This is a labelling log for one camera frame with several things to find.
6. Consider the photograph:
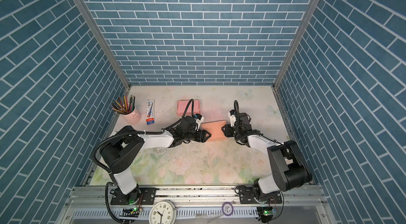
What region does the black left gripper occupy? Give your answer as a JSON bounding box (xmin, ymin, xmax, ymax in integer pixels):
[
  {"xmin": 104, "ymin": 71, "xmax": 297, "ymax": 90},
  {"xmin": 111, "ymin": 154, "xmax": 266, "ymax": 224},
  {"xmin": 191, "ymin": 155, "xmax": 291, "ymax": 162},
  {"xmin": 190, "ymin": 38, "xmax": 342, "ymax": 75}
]
[{"xmin": 182, "ymin": 128, "xmax": 213, "ymax": 143}]

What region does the tan cardboard box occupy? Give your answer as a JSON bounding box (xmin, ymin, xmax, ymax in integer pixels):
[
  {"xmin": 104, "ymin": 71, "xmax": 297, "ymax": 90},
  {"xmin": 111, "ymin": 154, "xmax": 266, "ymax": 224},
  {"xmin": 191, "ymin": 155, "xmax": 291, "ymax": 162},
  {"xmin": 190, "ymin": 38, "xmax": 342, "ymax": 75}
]
[{"xmin": 201, "ymin": 120, "xmax": 227, "ymax": 142}]

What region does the pink cardboard box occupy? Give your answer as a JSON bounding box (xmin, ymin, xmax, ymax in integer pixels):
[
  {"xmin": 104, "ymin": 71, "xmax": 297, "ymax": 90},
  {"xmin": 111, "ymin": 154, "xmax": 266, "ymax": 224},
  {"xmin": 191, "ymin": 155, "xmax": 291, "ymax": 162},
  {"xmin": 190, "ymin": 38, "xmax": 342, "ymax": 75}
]
[{"xmin": 177, "ymin": 100, "xmax": 200, "ymax": 117}]

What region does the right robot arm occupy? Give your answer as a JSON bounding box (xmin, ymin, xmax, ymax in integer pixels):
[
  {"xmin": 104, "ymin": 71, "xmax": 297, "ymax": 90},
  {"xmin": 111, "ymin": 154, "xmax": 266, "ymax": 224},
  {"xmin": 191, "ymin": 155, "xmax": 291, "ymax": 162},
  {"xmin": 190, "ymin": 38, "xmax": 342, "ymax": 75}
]
[{"xmin": 222, "ymin": 110, "xmax": 313, "ymax": 201}]

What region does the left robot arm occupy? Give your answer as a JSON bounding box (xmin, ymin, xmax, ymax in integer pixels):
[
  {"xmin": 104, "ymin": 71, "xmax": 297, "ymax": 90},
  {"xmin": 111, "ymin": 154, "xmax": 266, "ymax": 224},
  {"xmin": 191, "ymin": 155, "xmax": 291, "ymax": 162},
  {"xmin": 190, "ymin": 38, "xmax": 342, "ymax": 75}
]
[{"xmin": 91, "ymin": 115, "xmax": 211, "ymax": 205}]

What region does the white blue pencil box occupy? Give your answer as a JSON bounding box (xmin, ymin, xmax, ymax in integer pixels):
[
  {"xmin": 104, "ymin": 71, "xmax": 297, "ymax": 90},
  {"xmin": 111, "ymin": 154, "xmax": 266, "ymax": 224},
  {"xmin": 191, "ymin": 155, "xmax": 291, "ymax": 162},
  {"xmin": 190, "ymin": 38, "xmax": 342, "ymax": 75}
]
[{"xmin": 146, "ymin": 99, "xmax": 155, "ymax": 125}]

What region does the pink metal pencil bucket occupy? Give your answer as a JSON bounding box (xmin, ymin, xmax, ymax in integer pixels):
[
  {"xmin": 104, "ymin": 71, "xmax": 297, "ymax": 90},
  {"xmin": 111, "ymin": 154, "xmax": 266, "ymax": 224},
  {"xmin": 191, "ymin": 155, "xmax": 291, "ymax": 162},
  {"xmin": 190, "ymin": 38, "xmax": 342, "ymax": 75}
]
[{"xmin": 122, "ymin": 108, "xmax": 142, "ymax": 126}]

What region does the bundle of coloured pencils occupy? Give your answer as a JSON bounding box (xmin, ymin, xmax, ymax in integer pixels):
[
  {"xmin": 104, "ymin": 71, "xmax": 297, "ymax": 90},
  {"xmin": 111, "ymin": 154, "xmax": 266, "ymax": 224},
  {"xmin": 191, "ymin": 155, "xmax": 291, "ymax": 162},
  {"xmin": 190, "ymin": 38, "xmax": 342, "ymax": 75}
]
[{"xmin": 111, "ymin": 95, "xmax": 135, "ymax": 115}]

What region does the purple tape roll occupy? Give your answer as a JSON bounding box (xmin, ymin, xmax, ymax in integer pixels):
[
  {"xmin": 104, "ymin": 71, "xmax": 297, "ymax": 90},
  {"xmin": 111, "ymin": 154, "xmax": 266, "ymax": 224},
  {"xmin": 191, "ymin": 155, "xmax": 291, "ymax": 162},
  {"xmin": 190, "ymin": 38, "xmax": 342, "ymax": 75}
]
[{"xmin": 222, "ymin": 202, "xmax": 234, "ymax": 217}]

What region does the white wall clock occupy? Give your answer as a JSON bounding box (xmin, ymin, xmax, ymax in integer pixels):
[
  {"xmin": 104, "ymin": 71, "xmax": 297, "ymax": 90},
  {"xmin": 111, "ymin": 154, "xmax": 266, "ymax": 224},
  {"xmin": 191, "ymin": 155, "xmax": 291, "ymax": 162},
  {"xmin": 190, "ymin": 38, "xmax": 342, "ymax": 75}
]
[{"xmin": 149, "ymin": 200, "xmax": 177, "ymax": 224}]

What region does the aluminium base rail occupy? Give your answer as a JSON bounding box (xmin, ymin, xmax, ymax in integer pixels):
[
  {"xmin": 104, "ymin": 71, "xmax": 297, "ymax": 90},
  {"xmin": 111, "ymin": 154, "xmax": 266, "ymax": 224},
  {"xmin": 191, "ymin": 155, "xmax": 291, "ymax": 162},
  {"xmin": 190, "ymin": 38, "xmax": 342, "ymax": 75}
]
[{"xmin": 56, "ymin": 184, "xmax": 335, "ymax": 224}]

